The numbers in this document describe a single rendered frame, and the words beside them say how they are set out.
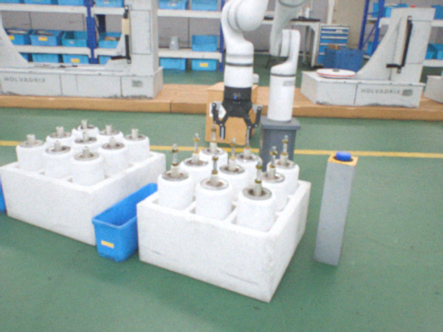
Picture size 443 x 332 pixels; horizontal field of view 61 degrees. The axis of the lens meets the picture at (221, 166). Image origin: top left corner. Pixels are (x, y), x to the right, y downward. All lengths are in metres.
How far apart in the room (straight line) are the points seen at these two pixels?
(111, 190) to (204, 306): 0.47
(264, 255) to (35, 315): 0.55
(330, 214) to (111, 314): 0.62
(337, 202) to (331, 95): 2.03
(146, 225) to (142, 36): 2.10
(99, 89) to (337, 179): 2.29
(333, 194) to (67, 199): 0.77
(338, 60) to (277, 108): 4.06
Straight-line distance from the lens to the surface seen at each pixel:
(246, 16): 0.95
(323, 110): 2.97
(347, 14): 7.35
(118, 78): 2.98
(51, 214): 1.30
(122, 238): 1.08
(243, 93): 0.98
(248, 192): 0.93
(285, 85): 1.40
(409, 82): 3.31
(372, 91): 3.14
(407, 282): 1.18
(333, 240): 1.12
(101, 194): 1.17
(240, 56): 0.97
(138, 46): 2.98
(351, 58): 5.51
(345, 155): 1.04
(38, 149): 1.34
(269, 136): 1.42
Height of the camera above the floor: 0.64
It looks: 21 degrees down
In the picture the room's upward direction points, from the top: 2 degrees clockwise
